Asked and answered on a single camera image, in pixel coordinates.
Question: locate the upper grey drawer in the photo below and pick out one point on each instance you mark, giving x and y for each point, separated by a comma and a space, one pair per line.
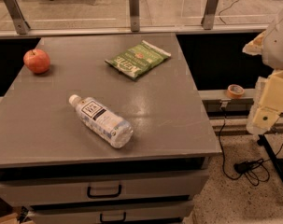
103, 188

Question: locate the red apple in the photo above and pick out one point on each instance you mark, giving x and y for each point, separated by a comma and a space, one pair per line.
37, 61

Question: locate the right metal glass bracket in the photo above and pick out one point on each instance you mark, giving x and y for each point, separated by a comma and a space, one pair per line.
209, 14

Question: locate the grey drawer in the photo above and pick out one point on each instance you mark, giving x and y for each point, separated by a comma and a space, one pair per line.
103, 188
139, 213

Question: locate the green chip bag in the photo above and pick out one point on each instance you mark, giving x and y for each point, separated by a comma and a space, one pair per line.
138, 60

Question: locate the clear plastic water bottle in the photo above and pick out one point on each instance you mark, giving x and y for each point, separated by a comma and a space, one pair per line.
116, 130

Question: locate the left metal glass bracket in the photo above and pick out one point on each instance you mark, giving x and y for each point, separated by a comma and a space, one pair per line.
21, 25

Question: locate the lower grey drawer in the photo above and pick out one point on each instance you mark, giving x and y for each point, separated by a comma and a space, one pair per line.
139, 213

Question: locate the metal glass bracket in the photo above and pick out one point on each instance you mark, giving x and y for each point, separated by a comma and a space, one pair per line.
21, 25
134, 15
209, 14

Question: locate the orange tape roll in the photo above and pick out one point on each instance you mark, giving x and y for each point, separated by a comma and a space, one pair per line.
235, 91

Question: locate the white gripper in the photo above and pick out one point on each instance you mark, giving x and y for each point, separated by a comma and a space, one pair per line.
279, 44

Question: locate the black stand leg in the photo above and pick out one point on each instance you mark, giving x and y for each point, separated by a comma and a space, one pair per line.
272, 156

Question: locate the middle metal glass bracket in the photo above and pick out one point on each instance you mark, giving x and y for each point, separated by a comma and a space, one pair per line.
134, 15

